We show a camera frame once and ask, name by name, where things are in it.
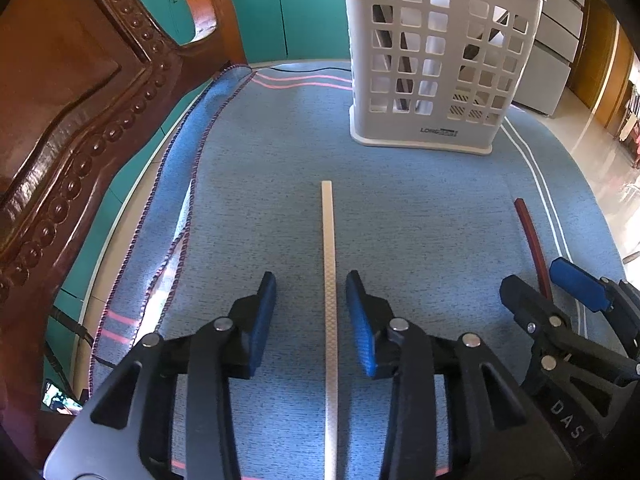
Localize black thin cable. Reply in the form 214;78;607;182
249;63;353;75

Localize carved brown wooden chair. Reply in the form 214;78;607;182
1;0;245;466

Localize dark red chopstick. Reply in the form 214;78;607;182
514;198;553;301

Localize white plastic utensil basket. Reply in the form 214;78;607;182
345;0;544;155

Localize white patterned chopstick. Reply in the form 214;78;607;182
321;180;338;480

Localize teal lower kitchen cabinets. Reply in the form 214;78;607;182
141;0;349;64

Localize grey refrigerator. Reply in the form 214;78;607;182
513;0;585;116

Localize blue striped table cloth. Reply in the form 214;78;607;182
89;67;625;479

